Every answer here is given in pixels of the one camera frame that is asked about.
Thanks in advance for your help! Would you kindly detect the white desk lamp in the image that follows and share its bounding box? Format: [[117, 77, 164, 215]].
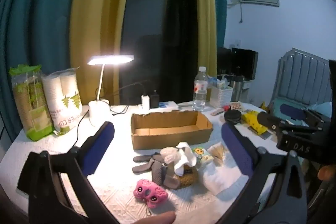
[[87, 55, 135, 126]]

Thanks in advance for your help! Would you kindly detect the straw-coloured fibre bundle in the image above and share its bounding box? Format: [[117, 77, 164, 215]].
[[209, 144, 229, 166]]

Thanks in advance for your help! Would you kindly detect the clear water bottle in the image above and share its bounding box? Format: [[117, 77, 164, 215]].
[[193, 67, 209, 111]]

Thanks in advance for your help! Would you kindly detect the black round zip case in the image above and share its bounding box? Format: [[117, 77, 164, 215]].
[[224, 109, 242, 125]]

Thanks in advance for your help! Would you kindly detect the green pack of paper cups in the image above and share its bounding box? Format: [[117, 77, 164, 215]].
[[9, 64, 54, 142]]

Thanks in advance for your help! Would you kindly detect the white plastic basket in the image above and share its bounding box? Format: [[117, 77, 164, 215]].
[[209, 85, 234, 109]]

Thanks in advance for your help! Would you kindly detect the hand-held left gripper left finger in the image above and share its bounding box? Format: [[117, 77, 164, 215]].
[[17, 121, 118, 224]]

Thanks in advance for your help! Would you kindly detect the white tissue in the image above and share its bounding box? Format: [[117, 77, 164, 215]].
[[174, 142, 197, 176]]

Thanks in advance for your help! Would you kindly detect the teal curtain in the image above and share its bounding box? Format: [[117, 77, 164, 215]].
[[0, 0, 88, 142], [209, 0, 228, 49]]

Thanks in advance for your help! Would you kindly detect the cardboard box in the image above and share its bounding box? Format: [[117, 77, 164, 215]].
[[131, 110, 214, 150]]

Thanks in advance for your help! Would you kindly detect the person's right hand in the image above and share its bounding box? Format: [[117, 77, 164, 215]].
[[317, 164, 336, 182]]

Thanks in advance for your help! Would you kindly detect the yellow snack packet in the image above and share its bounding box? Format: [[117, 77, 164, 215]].
[[241, 110, 268, 135]]

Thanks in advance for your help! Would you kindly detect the steel thermos flask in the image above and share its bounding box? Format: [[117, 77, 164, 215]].
[[231, 76, 245, 103]]

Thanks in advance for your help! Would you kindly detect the dark window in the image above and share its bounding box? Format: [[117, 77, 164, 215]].
[[119, 0, 218, 107]]

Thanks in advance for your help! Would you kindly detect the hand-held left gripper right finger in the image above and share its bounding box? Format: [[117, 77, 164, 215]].
[[218, 123, 310, 224]]

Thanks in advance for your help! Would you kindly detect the black charger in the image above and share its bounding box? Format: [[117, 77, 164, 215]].
[[150, 90, 160, 109]]

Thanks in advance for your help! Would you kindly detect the white pack of paper cups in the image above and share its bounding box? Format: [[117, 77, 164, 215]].
[[41, 68, 83, 137]]

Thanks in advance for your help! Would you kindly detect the pink plush toy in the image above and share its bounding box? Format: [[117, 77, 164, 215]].
[[133, 179, 168, 209]]

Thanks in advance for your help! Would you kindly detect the yellow curtain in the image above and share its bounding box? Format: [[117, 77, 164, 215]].
[[193, 0, 219, 83], [70, 0, 140, 107]]

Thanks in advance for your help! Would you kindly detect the silver flat item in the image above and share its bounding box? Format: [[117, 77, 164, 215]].
[[248, 126, 271, 140]]

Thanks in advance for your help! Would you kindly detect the cartoon print tissue pack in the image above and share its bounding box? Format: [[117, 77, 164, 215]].
[[192, 147, 215, 168]]

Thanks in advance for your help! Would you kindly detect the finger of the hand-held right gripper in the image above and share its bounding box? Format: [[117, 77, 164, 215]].
[[257, 112, 287, 135], [280, 104, 326, 125]]

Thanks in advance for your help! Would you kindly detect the black cable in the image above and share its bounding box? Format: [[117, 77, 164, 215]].
[[110, 83, 145, 116]]

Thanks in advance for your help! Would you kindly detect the brown loofah sponge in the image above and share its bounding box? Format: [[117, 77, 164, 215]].
[[168, 165, 199, 190]]

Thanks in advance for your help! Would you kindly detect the white power strip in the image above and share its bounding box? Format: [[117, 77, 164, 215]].
[[138, 101, 179, 112]]

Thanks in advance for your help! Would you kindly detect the white fluffy ball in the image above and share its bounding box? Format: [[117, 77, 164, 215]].
[[160, 147, 180, 163]]

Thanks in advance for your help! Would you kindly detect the grey knitted cloth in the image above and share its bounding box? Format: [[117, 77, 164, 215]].
[[132, 153, 181, 189]]

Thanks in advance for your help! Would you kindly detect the grey padded headboard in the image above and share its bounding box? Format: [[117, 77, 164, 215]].
[[270, 48, 333, 109]]

